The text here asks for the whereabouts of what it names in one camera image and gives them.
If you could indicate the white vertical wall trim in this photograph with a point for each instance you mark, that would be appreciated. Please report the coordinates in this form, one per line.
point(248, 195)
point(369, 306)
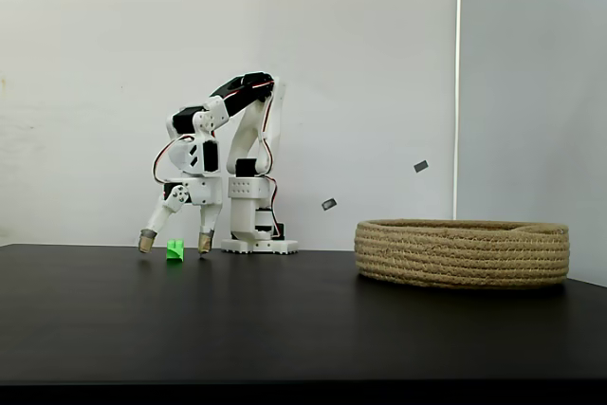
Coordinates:
point(458, 92)

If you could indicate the green lego block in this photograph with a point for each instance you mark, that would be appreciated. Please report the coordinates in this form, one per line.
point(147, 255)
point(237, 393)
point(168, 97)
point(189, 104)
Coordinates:
point(174, 253)

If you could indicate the grey tape piece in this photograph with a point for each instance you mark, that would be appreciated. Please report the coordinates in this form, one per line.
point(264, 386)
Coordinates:
point(421, 166)
point(329, 203)

